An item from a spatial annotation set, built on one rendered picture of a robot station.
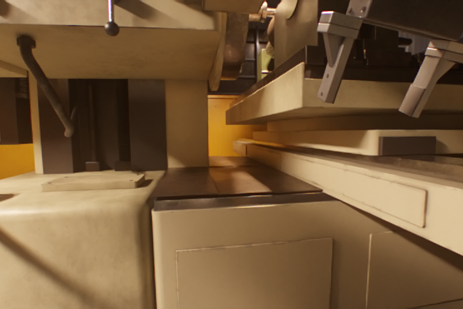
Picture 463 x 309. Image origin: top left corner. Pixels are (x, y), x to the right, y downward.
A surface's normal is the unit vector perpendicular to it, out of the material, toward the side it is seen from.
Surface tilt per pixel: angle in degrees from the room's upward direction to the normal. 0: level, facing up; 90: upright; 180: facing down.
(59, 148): 90
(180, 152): 90
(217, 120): 90
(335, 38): 113
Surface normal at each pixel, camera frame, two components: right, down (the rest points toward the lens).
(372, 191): -0.99, 0.03
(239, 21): 0.14, 0.60
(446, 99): 0.15, 0.09
